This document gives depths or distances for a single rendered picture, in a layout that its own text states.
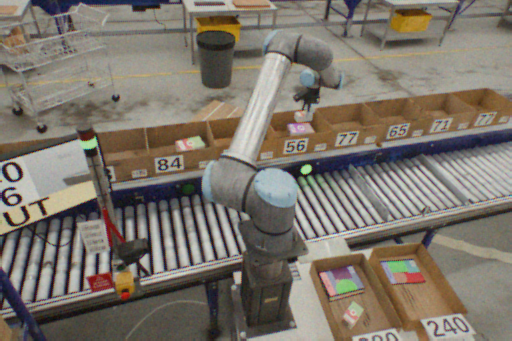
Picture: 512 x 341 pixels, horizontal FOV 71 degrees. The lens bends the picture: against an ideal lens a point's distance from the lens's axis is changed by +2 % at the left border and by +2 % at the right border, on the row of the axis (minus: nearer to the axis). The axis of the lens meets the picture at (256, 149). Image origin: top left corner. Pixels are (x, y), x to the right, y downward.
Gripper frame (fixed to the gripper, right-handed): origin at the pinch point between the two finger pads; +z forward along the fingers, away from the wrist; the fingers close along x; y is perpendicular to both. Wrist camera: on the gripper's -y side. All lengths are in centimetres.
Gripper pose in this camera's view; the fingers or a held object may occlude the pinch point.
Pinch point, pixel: (304, 113)
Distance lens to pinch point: 230.6
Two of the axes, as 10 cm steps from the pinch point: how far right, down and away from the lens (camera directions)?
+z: -0.6, 7.9, 6.1
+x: -3.0, -6.0, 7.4
